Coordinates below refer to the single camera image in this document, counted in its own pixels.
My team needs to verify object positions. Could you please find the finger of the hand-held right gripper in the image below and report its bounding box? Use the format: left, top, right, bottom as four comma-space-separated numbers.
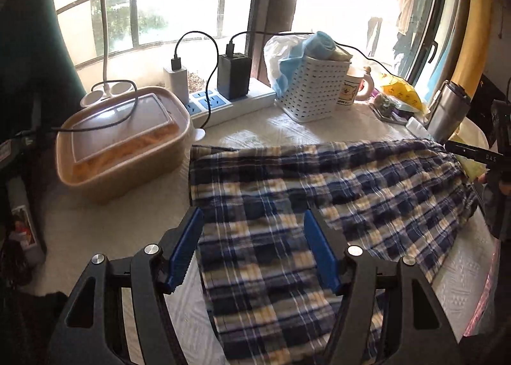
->
444, 140, 504, 169

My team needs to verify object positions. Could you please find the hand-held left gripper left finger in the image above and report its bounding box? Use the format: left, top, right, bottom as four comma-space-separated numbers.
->
46, 207, 204, 365

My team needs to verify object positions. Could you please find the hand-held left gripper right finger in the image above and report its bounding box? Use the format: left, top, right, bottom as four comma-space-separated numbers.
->
304, 209, 460, 365

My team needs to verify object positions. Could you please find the blue plaid shirt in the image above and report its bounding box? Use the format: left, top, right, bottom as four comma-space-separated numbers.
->
187, 139, 477, 365

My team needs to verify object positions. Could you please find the steel tumbler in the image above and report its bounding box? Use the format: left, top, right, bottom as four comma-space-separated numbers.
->
429, 81, 472, 144

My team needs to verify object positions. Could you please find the white textured tablecloth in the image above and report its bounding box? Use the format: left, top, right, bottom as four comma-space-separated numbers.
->
24, 101, 500, 365

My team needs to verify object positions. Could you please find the white tube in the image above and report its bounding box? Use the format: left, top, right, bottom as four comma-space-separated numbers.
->
405, 117, 431, 137

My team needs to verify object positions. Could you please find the yellow packet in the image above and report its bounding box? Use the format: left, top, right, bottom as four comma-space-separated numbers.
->
379, 73, 424, 114

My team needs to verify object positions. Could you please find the small cluttered tray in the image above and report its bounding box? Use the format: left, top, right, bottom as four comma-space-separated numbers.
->
369, 93, 412, 124

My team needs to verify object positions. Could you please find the beige food container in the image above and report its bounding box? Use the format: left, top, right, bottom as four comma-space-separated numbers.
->
55, 86, 191, 203

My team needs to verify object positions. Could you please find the yellow curtain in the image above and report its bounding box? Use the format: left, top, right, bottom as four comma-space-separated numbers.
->
451, 0, 498, 104

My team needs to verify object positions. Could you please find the white bear mug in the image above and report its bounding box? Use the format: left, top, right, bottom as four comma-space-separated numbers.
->
337, 67, 375, 107

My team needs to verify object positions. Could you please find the hanging dark garment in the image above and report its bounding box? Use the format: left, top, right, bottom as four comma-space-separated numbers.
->
365, 17, 385, 56

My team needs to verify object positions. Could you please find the white power strip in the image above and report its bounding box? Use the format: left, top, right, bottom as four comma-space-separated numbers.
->
186, 77, 277, 128

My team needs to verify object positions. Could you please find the white perforated basket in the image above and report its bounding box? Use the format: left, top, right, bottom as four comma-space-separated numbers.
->
275, 55, 352, 123

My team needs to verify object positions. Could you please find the dark labelled cylinder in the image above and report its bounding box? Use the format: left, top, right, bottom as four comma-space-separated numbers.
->
6, 173, 45, 266

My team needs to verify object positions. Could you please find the white charger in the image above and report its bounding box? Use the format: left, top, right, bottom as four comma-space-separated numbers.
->
164, 65, 189, 104

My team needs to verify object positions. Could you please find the black charger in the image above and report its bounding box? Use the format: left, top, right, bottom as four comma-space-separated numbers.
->
217, 52, 252, 100

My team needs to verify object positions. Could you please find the blue rolled cloth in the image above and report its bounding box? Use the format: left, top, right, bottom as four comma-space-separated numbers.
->
305, 31, 340, 60

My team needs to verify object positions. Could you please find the white desk lamp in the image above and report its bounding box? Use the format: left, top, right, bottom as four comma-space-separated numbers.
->
80, 0, 138, 108

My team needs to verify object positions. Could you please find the glass window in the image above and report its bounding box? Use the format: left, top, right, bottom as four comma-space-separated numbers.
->
52, 0, 454, 84

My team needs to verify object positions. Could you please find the dark teal curtain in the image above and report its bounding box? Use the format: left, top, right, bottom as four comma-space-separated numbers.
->
0, 0, 86, 142

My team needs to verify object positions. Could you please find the black lamp cable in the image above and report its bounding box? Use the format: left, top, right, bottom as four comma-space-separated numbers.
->
54, 81, 140, 134

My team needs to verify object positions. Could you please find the long black charger cable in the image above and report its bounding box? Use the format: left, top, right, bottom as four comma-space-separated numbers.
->
225, 30, 394, 75

